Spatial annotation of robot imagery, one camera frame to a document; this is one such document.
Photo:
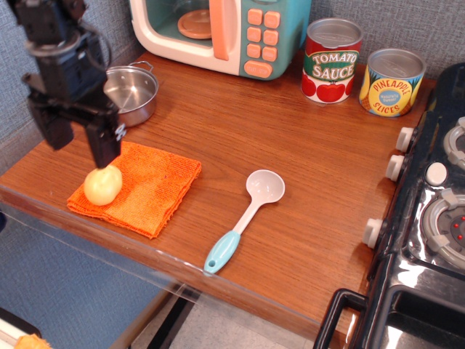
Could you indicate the tomato sauce can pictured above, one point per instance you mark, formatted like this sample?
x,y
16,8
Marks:
x,y
330,58

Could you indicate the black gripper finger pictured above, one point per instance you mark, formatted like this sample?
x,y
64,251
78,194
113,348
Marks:
x,y
105,143
55,129

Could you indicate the white ladle teal handle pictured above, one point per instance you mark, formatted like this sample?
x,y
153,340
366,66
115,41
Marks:
x,y
264,187

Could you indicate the yellow toy potato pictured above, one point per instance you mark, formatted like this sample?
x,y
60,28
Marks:
x,y
101,186

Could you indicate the white stove knob middle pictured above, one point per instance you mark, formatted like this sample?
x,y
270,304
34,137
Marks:
x,y
394,167

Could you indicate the white stove knob front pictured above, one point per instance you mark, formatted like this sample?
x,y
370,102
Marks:
x,y
371,232

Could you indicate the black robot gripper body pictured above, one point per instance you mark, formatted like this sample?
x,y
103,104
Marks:
x,y
73,85

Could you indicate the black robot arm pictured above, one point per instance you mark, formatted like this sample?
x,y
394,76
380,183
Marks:
x,y
56,28

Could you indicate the small steel pot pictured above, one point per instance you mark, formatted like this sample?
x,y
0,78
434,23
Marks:
x,y
133,88

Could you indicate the orange folded towel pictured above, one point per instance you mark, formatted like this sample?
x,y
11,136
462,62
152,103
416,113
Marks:
x,y
154,182

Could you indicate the teal toy microwave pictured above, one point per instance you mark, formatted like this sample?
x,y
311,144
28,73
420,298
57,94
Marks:
x,y
253,39

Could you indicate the white stove knob rear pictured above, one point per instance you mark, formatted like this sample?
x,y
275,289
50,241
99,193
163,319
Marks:
x,y
404,139

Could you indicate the white stove knob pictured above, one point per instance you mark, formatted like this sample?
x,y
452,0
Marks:
x,y
371,232
404,139
394,167

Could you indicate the pineapple slices can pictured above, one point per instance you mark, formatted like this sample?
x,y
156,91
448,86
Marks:
x,y
391,82

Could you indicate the orange object bottom corner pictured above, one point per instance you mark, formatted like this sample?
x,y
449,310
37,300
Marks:
x,y
31,341

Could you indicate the black toy stove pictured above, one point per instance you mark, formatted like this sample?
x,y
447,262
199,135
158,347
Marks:
x,y
415,295

